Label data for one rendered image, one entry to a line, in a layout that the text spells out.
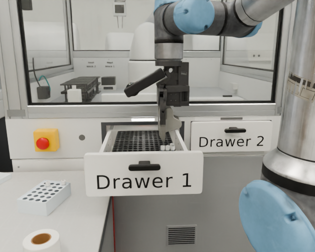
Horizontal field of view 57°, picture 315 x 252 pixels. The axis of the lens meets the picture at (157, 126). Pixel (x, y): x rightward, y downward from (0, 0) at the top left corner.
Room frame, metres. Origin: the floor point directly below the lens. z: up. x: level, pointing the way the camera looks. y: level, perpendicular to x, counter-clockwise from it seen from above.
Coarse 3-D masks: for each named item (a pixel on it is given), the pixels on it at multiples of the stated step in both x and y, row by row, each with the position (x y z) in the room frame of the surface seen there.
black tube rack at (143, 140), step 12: (120, 132) 0.96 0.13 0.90; (132, 132) 0.96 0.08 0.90; (144, 132) 0.96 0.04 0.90; (156, 132) 0.96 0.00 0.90; (168, 132) 0.96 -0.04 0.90; (120, 144) 0.83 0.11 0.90; (132, 144) 0.82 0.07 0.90; (144, 144) 0.82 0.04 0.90; (156, 144) 0.83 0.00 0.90; (168, 144) 0.82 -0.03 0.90
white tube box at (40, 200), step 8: (40, 184) 0.77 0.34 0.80; (56, 184) 0.78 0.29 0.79; (32, 192) 0.73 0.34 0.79; (40, 192) 0.73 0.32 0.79; (48, 192) 0.72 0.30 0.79; (56, 192) 0.72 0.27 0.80; (64, 192) 0.75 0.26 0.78; (24, 200) 0.67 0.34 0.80; (32, 200) 0.68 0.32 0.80; (40, 200) 0.68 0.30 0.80; (48, 200) 0.67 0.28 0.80; (56, 200) 0.71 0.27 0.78; (24, 208) 0.68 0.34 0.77; (32, 208) 0.67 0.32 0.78; (40, 208) 0.67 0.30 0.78; (48, 208) 0.67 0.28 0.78
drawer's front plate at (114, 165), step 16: (96, 160) 0.66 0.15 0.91; (112, 160) 0.66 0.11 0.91; (128, 160) 0.66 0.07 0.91; (144, 160) 0.66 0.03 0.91; (160, 160) 0.67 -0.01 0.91; (176, 160) 0.67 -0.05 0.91; (192, 160) 0.67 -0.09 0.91; (96, 176) 0.66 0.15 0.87; (112, 176) 0.66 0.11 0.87; (128, 176) 0.66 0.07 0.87; (144, 176) 0.66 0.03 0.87; (160, 176) 0.67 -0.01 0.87; (176, 176) 0.67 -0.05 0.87; (192, 176) 0.67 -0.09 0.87; (96, 192) 0.66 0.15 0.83; (112, 192) 0.66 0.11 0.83; (128, 192) 0.66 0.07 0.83; (144, 192) 0.66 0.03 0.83; (160, 192) 0.67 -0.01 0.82; (176, 192) 0.67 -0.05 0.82; (192, 192) 0.67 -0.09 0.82
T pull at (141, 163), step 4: (148, 160) 0.66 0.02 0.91; (132, 164) 0.63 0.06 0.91; (136, 164) 0.63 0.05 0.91; (140, 164) 0.63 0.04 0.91; (144, 164) 0.63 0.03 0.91; (148, 164) 0.63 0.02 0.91; (152, 164) 0.63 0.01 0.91; (156, 164) 0.63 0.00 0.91; (128, 168) 0.63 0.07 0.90; (132, 168) 0.63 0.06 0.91; (136, 168) 0.63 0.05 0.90; (140, 168) 0.63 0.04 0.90; (144, 168) 0.63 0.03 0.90; (148, 168) 0.63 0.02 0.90; (152, 168) 0.63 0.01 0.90; (156, 168) 0.63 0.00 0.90
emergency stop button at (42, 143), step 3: (39, 138) 0.91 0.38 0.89; (42, 138) 0.91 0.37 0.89; (45, 138) 0.91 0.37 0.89; (36, 141) 0.91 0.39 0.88; (39, 141) 0.90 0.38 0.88; (42, 141) 0.90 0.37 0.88; (45, 141) 0.90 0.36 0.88; (48, 141) 0.92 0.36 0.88; (36, 144) 0.90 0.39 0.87; (39, 144) 0.90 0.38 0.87; (42, 144) 0.90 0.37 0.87; (45, 144) 0.90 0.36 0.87; (48, 144) 0.91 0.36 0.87; (39, 147) 0.90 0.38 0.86; (42, 147) 0.90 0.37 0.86; (45, 147) 0.91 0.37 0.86
